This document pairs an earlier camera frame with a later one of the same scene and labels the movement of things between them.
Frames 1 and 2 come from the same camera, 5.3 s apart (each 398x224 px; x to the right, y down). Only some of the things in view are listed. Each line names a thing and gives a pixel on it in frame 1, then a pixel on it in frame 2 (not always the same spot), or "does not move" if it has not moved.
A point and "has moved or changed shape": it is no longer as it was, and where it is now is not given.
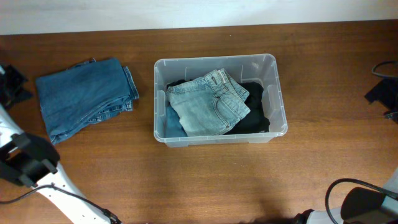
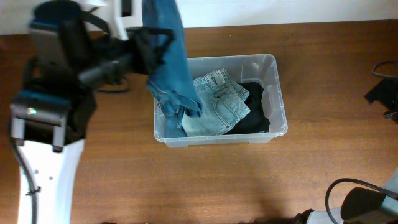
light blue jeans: (208, 105) does not move
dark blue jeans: (89, 92) has moved or changed shape
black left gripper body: (12, 86) → (144, 52)
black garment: (254, 122) does not move
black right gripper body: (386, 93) does not move
